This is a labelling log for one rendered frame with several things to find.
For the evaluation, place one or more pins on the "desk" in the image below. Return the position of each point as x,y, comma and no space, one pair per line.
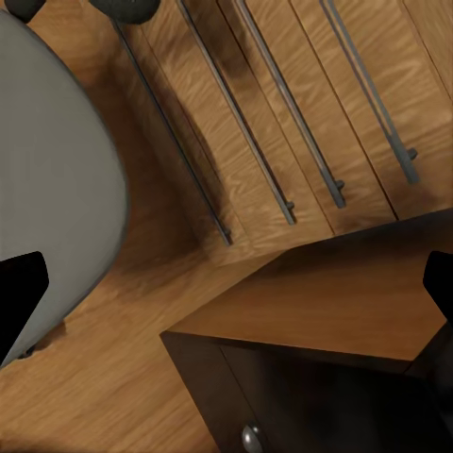
431,380

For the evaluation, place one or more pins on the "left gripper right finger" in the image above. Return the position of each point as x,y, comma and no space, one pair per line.
438,280

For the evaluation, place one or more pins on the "swivel chair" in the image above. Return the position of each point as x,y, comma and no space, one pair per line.
64,189

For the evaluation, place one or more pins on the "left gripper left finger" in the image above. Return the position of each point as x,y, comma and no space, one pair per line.
23,282

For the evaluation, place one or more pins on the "cabinet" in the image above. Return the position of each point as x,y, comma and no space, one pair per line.
279,123
308,354

